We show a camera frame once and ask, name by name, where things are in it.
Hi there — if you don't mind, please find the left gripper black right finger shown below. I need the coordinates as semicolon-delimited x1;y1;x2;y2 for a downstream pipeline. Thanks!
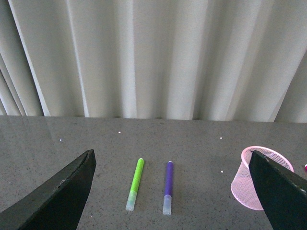
248;150;307;230

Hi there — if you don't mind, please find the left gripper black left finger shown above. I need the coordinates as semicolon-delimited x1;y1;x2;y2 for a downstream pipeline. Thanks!
0;149;96;230

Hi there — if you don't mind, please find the purple highlighter pen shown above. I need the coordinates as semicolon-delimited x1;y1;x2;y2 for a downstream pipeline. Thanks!
163;161;174;216

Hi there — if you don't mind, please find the pink mesh pen cup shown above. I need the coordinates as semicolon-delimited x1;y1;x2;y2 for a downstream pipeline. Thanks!
231;146;294;211

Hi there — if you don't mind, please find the green highlighter pen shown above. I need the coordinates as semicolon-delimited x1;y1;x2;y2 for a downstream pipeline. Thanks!
125;158;144;211

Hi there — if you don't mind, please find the white pleated curtain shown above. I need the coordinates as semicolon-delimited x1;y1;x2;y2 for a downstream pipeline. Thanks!
0;0;307;123

